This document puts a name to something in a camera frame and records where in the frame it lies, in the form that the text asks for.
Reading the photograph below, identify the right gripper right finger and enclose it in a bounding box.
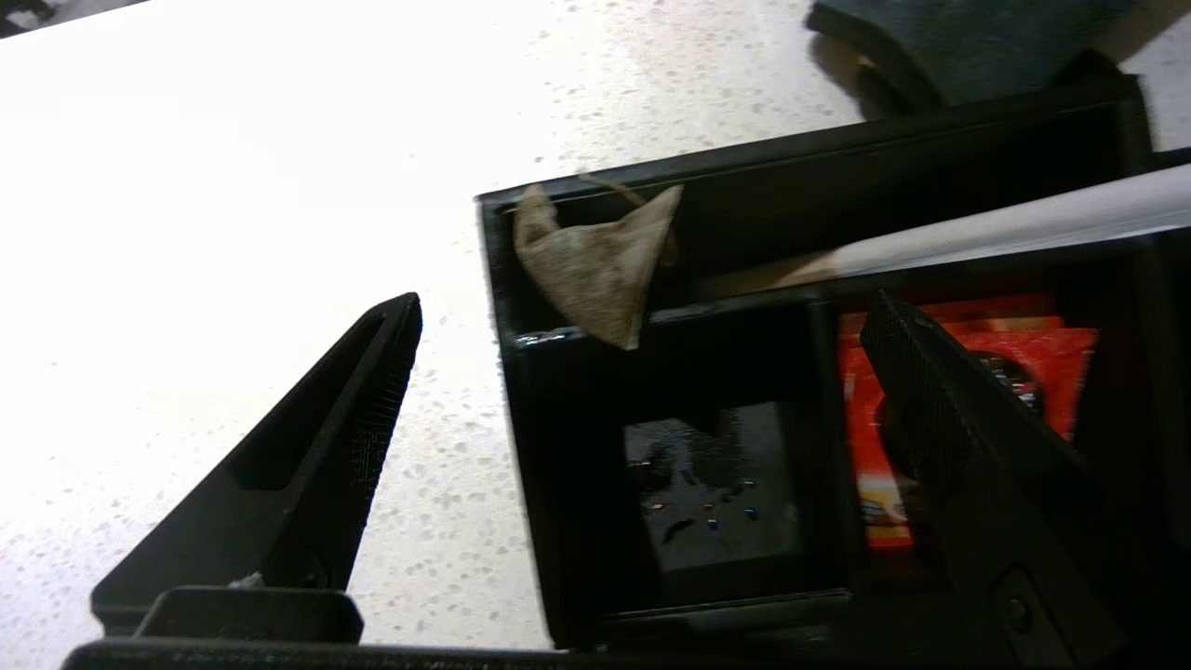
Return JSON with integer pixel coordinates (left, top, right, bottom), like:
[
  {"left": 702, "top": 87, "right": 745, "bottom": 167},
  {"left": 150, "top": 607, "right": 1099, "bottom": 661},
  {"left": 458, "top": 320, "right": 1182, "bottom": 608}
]
[{"left": 861, "top": 290, "right": 1131, "bottom": 670}]

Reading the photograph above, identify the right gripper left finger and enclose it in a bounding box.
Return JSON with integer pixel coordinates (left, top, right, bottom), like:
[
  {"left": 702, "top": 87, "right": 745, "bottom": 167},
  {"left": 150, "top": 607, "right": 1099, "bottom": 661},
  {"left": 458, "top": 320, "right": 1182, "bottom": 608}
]
[{"left": 91, "top": 291, "right": 424, "bottom": 645}]

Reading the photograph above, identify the pyramid tea bag teal tag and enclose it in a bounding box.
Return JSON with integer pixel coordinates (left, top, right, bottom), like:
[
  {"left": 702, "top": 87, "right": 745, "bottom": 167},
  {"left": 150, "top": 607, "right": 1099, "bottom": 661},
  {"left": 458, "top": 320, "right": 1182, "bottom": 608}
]
[{"left": 512, "top": 172, "right": 687, "bottom": 353}]

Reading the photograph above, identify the red tea packet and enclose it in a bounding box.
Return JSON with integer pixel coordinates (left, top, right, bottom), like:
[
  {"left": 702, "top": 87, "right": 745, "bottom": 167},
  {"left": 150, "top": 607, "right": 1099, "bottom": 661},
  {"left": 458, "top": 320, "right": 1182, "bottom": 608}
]
[{"left": 837, "top": 293, "right": 1099, "bottom": 550}]

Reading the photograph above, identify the black compartment organizer box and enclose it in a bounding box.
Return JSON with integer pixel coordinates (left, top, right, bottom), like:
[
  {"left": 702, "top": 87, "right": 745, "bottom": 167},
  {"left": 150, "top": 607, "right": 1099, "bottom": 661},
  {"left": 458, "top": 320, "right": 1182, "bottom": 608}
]
[{"left": 476, "top": 70, "right": 1191, "bottom": 652}]

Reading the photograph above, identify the white sachet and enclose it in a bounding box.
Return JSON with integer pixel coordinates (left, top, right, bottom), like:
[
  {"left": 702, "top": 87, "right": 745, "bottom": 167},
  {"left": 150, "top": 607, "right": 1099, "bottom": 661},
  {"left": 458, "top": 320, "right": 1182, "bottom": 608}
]
[{"left": 698, "top": 163, "right": 1191, "bottom": 299}]

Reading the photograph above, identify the grey folded cloth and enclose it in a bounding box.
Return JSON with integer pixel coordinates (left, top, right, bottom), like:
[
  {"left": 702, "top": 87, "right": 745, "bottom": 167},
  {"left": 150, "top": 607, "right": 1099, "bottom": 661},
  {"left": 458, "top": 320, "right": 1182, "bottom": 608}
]
[{"left": 805, "top": 0, "right": 1131, "bottom": 108}]

